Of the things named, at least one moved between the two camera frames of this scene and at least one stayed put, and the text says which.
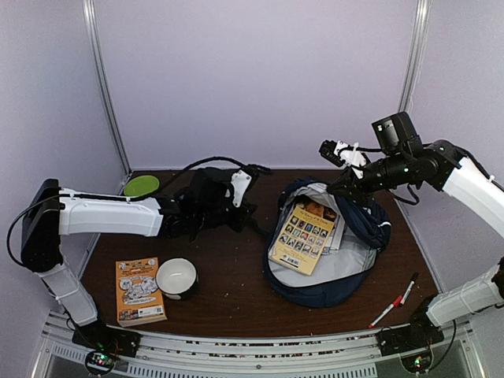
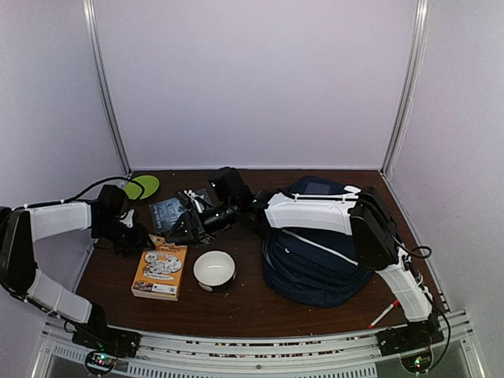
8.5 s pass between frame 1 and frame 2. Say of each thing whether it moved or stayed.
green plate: stayed
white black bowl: moved
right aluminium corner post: stayed
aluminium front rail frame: stayed
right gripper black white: moved
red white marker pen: stayed
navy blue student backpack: stayed
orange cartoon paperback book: moved
